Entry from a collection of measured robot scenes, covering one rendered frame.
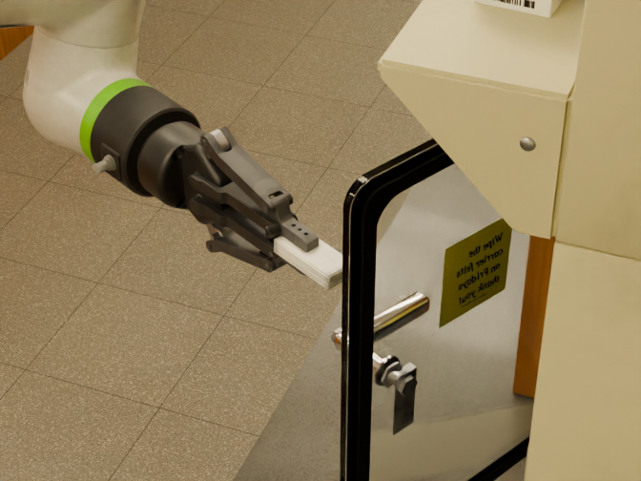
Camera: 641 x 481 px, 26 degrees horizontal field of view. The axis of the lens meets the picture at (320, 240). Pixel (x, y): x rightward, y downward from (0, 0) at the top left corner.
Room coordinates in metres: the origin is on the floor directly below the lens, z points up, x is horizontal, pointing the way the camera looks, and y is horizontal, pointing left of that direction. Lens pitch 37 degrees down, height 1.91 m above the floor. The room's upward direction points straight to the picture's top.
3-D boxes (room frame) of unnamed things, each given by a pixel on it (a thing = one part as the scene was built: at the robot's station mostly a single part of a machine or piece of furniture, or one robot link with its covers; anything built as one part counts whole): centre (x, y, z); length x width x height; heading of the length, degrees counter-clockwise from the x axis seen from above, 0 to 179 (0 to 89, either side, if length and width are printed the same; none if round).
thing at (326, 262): (0.93, 0.01, 1.20); 0.07 x 0.03 x 0.01; 42
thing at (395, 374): (0.77, -0.06, 1.18); 0.02 x 0.02 x 0.06; 42
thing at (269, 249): (0.99, 0.07, 1.18); 0.11 x 0.04 x 0.01; 42
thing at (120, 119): (1.10, 0.16, 1.20); 0.12 x 0.06 x 0.09; 132
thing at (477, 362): (0.85, -0.13, 1.19); 0.30 x 0.01 x 0.40; 132
